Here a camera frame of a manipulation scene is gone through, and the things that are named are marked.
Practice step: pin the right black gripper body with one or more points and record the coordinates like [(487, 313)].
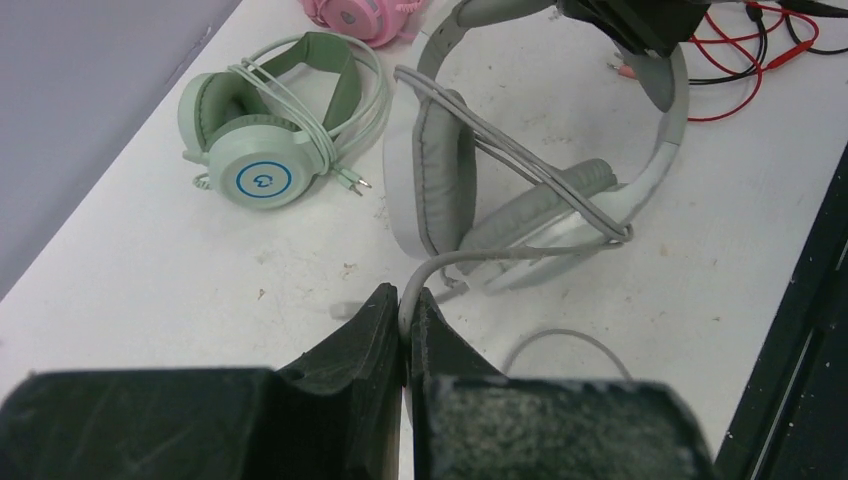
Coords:
[(640, 26)]

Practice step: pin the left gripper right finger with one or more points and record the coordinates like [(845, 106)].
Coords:
[(470, 421)]

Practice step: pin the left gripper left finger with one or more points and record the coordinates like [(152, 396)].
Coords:
[(333, 413)]

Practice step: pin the white gaming headset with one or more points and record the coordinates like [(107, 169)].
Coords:
[(429, 168)]

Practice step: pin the pink cat-ear headphones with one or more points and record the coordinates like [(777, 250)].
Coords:
[(375, 22)]

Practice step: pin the mint green headphones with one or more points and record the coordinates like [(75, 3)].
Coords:
[(260, 144)]

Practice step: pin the red and black headphones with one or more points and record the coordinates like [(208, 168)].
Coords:
[(800, 18)]

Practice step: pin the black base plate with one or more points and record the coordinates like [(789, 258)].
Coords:
[(791, 421)]

